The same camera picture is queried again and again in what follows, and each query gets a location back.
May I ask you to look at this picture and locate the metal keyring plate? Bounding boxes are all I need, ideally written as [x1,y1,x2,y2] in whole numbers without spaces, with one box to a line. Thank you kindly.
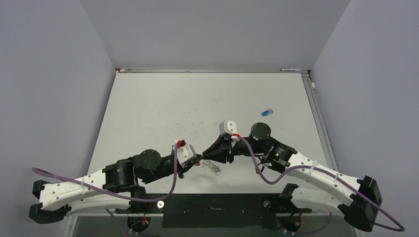
[200,159,221,176]

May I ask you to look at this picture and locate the purple cable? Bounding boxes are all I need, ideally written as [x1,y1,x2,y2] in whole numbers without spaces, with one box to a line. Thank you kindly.
[238,136,406,233]
[32,142,179,203]

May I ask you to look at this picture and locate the aluminium rail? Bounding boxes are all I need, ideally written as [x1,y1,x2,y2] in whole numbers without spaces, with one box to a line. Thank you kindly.
[301,70,338,171]
[115,68,310,74]

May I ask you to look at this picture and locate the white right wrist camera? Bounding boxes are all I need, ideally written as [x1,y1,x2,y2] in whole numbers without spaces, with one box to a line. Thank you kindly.
[219,120,238,136]

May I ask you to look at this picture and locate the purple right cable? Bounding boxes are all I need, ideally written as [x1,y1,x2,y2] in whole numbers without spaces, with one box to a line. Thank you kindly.
[238,136,406,233]

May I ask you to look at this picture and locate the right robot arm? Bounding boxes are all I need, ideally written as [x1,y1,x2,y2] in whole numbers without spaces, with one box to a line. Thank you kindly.
[203,121,382,232]

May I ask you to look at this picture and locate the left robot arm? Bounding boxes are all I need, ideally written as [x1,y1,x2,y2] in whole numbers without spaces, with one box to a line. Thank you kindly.
[29,140,203,224]

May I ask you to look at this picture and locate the aluminium rail back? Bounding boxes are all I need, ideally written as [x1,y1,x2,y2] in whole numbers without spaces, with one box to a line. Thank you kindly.
[115,68,310,74]

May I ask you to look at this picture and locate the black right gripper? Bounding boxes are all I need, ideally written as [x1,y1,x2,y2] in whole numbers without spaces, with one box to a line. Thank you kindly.
[203,134,265,163]

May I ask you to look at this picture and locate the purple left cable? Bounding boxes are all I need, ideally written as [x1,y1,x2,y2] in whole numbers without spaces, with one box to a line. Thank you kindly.
[32,142,179,203]

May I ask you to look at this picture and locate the aluminium rail right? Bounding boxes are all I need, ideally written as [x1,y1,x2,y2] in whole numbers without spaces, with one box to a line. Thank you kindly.
[301,70,338,171]

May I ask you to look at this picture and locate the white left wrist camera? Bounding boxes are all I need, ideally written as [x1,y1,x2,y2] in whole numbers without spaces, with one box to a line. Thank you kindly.
[175,140,197,166]

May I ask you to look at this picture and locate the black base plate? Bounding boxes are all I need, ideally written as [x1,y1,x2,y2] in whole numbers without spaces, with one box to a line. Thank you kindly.
[115,193,312,229]

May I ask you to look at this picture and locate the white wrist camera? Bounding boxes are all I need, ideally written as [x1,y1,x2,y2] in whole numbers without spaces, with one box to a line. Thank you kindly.
[175,140,197,166]
[219,120,238,136]

